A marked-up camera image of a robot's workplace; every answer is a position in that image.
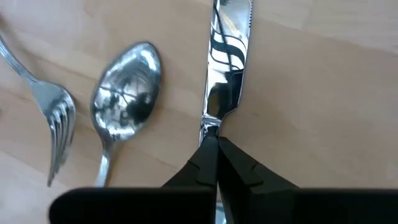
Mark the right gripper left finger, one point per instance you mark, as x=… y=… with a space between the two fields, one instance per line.
x=140 y=205

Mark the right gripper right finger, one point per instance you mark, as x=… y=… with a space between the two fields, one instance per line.
x=295 y=208

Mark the silver spoon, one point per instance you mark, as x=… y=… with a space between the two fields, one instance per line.
x=127 y=93

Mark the silver fork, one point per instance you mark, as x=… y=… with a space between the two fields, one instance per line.
x=56 y=109

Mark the silver knife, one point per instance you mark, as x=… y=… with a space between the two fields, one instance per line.
x=227 y=62

